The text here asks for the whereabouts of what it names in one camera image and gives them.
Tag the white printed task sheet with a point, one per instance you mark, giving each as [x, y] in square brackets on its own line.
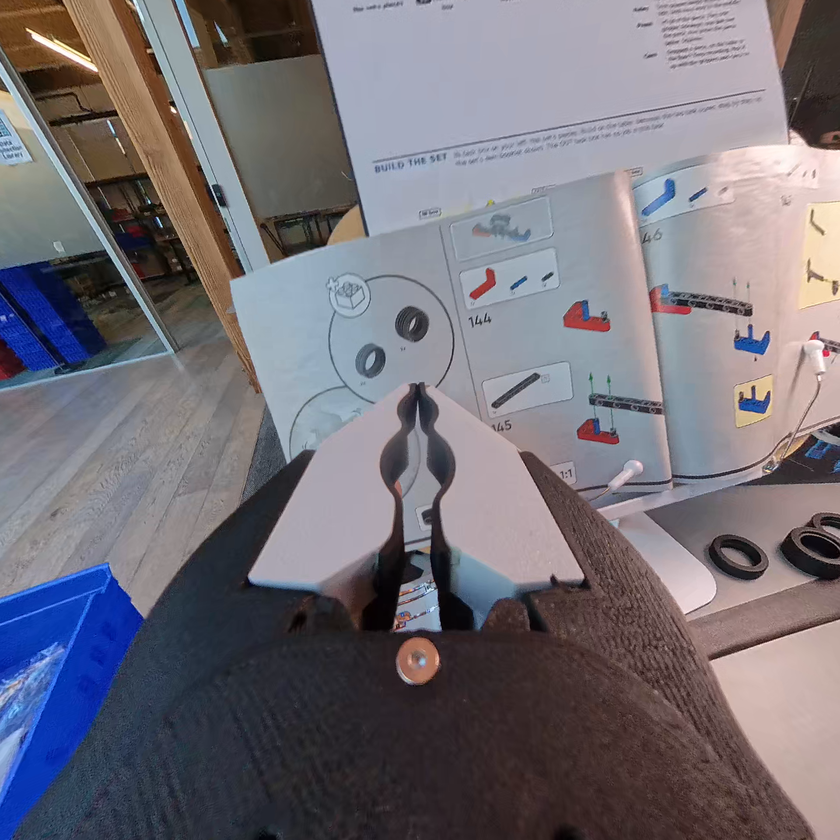
[525, 79]

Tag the stack of blue crates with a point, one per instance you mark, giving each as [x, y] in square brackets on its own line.
[46, 315]

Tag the plain blue bin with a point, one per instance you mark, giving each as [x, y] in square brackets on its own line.
[72, 656]

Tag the open lego instruction booklet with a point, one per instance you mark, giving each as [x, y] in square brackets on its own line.
[558, 367]

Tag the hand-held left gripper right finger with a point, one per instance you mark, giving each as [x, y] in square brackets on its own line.
[505, 512]

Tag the white book stand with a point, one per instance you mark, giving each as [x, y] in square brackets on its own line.
[669, 564]

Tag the black rubber tyre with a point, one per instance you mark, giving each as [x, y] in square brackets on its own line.
[738, 568]
[810, 561]
[828, 522]

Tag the long ceiling lamp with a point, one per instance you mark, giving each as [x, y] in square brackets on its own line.
[62, 51]

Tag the paper sign on glass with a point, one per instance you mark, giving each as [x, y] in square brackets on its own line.
[13, 138]

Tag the wooden post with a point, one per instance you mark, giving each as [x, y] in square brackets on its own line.
[164, 164]

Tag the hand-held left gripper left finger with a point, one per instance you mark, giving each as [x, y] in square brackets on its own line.
[328, 512]

